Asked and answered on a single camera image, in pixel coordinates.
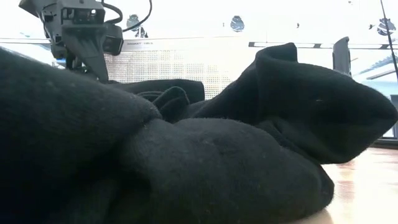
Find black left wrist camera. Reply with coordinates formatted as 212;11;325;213
102;22;124;57

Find black chair back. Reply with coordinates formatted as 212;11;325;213
331;36;353;77

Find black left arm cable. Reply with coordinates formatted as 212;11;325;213
101;0;154;34

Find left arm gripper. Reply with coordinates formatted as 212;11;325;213
18;0;110;84

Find white plastic woven basket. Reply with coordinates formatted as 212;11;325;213
102;36;261;101

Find thin black pole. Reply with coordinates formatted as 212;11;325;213
379;0;398;83

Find black garment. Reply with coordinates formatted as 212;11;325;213
0;42;398;224

